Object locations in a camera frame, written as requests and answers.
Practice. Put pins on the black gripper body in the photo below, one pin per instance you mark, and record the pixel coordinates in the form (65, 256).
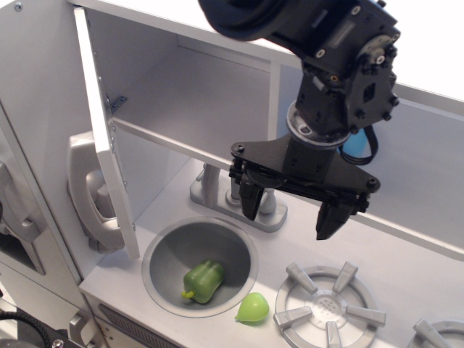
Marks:
(289, 165)

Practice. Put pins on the green toy bell pepper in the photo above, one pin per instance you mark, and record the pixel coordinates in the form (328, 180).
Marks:
(202, 281)

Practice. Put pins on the grey stove burner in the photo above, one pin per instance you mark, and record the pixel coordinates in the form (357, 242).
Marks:
(444, 333)
(323, 306)

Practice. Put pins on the light green toy pear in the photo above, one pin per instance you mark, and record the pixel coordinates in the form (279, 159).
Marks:
(253, 309)

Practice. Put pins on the grey toy phone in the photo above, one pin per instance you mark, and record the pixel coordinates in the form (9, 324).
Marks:
(92, 192)

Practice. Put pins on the grey oven handle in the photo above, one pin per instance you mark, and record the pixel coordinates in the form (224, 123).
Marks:
(81, 331)

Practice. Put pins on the blue plastic bowl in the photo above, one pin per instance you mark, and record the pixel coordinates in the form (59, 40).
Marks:
(356, 144)

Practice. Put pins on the white toy kitchen cabinet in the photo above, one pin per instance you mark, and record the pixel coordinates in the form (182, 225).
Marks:
(178, 95)

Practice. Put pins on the grey fridge door handle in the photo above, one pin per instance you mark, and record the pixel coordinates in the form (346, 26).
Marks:
(14, 218)

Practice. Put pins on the grey metal sink bowl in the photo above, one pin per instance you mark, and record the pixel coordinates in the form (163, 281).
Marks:
(181, 247)

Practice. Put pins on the grey toy faucet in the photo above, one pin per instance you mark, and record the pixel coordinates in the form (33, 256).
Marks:
(210, 189)

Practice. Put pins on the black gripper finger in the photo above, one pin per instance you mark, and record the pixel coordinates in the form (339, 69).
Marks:
(331, 218)
(251, 196)

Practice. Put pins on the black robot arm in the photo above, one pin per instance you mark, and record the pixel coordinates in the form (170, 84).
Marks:
(347, 49)

